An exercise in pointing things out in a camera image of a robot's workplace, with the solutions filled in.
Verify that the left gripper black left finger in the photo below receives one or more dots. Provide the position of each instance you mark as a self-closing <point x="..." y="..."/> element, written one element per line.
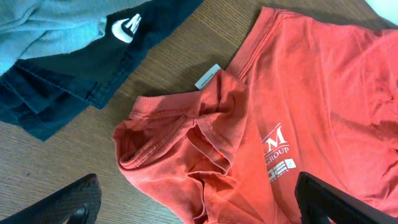
<point x="78" y="202"/>

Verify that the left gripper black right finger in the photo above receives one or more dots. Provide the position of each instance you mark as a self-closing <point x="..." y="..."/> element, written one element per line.
<point x="322" y="203"/>

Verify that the orange printed t-shirt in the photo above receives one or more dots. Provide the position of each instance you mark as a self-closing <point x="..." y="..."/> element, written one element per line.
<point x="299" y="95"/>

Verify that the dark navy folded garment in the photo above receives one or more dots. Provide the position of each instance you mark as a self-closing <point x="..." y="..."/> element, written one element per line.
<point x="41" y="95"/>

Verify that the grey folded garment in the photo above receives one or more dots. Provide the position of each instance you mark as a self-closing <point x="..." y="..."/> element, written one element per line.
<point x="40" y="28"/>

